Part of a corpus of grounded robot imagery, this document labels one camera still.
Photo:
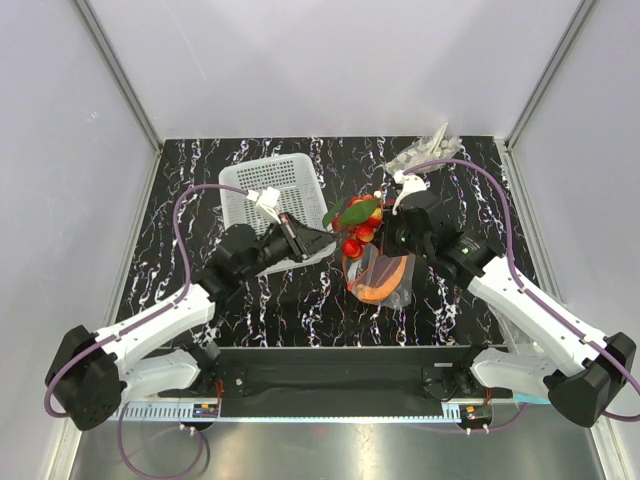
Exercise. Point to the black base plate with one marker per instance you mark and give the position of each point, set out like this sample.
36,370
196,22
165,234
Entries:
399,378

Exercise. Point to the white slotted cable duct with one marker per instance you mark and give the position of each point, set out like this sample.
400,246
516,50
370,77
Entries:
227,411

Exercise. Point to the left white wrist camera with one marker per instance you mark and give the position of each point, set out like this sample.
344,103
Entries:
265,203

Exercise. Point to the right aluminium frame post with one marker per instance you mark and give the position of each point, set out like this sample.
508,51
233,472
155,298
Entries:
561,52

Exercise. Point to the white plastic basket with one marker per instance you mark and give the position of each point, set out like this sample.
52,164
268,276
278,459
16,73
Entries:
288,180

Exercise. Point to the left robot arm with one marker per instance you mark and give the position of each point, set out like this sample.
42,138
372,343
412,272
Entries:
94,373

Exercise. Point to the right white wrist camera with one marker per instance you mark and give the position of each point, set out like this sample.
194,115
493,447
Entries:
410,184

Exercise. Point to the left aluminium frame post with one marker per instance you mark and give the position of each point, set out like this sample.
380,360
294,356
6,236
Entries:
107,52

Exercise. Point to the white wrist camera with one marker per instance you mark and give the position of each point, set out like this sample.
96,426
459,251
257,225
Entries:
410,184
265,203

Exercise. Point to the red strawberry bunch with leaves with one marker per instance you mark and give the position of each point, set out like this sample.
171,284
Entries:
355,220

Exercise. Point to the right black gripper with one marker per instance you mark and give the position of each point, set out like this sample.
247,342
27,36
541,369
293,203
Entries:
388,222

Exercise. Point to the red orange papaya slice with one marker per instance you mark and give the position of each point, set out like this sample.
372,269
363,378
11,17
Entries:
381,280

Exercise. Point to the clear zip bag orange zipper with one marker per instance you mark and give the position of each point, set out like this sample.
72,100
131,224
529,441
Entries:
354,271

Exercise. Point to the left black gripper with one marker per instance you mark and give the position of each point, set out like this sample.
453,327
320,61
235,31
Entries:
302,241

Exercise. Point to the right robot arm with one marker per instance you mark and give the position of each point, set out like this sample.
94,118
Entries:
580,369

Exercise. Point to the aluminium frame post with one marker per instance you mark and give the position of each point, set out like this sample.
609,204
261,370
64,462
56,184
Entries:
107,52
561,52

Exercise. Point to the clear bag of white pieces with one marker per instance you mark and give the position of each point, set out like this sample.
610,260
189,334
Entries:
427,149

